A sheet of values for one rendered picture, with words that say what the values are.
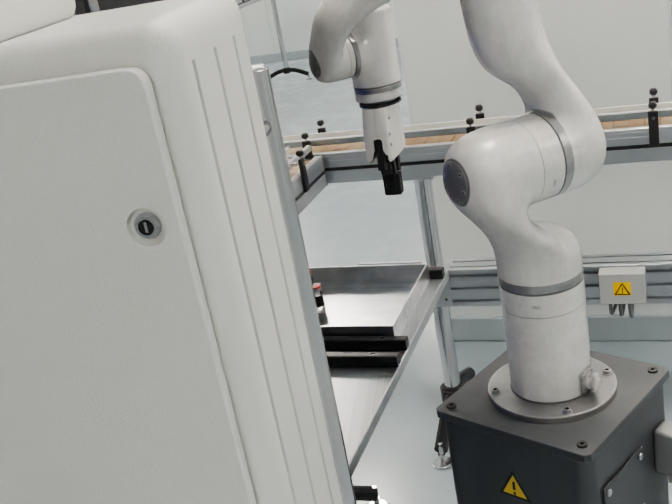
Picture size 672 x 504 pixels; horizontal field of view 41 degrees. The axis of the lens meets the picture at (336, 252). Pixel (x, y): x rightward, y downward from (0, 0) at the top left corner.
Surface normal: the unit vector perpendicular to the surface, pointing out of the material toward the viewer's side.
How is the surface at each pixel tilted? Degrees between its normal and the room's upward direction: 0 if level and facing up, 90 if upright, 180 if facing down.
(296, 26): 90
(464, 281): 90
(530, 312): 91
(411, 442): 0
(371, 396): 0
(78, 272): 90
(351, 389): 0
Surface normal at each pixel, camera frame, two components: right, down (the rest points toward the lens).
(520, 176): 0.42, 0.22
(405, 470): -0.18, -0.92
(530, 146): 0.28, -0.30
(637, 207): -0.32, 0.40
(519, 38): 0.10, 0.29
